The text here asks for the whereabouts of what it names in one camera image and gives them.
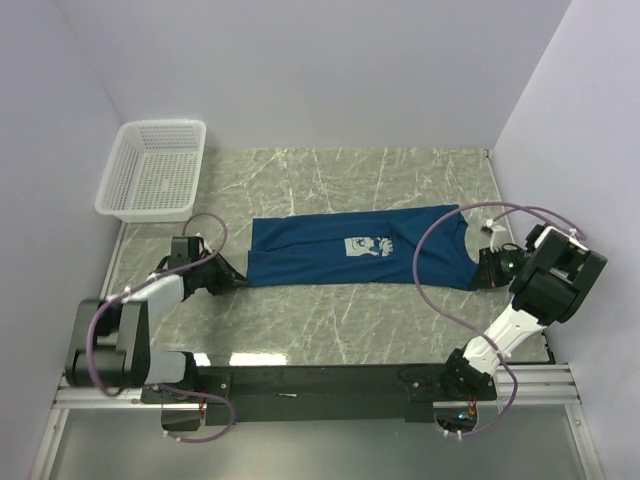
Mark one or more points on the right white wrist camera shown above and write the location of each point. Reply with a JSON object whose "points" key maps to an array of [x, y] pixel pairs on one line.
{"points": [[498, 234]]}

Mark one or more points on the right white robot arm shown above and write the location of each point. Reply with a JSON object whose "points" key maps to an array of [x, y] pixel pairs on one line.
{"points": [[548, 279]]}

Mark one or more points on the aluminium frame rails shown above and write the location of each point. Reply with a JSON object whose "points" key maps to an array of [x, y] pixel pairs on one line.
{"points": [[535, 429]]}

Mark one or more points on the blue printed t-shirt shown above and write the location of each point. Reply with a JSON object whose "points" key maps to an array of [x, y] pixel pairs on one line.
{"points": [[360, 247]]}

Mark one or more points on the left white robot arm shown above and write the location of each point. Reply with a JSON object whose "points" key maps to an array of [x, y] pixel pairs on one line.
{"points": [[110, 346]]}

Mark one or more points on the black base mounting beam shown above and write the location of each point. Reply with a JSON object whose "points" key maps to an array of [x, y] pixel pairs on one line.
{"points": [[314, 393]]}

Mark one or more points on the white perforated plastic basket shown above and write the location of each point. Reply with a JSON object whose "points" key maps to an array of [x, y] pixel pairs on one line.
{"points": [[153, 171]]}

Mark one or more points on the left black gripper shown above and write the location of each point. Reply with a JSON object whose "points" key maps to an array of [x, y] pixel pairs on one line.
{"points": [[229, 278]]}

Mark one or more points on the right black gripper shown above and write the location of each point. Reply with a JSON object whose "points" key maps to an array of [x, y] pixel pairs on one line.
{"points": [[488, 275]]}

